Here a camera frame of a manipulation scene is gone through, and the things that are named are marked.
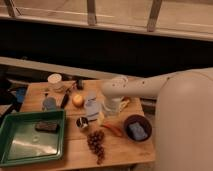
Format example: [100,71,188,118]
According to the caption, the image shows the black handled utensil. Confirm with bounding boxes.
[60,83,75,109]

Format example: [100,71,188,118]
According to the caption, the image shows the small metal cup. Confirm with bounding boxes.
[76,117,89,131]

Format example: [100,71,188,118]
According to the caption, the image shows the blue grey cloth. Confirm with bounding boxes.
[84,92,101,121]

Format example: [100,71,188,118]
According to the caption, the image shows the yellow banana pieces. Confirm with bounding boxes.
[119,98,130,111]

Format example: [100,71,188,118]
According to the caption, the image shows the yellow orange fruit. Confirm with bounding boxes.
[72,94,84,107]

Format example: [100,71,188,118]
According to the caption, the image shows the blue sponge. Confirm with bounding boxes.
[129,122,147,141]

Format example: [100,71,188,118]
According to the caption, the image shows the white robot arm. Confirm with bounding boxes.
[101,67,213,171]

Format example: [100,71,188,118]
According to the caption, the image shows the grey blue round object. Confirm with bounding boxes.
[42,97,57,110]

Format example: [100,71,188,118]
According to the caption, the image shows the small dark bottle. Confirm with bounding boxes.
[76,79,84,90]

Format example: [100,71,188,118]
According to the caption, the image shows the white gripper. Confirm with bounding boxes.
[97,98,121,125]

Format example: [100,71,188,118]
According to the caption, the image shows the dark purple bowl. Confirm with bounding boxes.
[123,114,152,142]

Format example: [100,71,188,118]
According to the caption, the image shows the green plastic tray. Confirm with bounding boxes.
[0,110,66,167]

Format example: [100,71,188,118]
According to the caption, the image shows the dark sponge block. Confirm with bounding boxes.
[35,122,59,133]

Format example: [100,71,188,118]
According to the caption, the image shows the bunch of dark grapes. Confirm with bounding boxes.
[87,130,105,165]

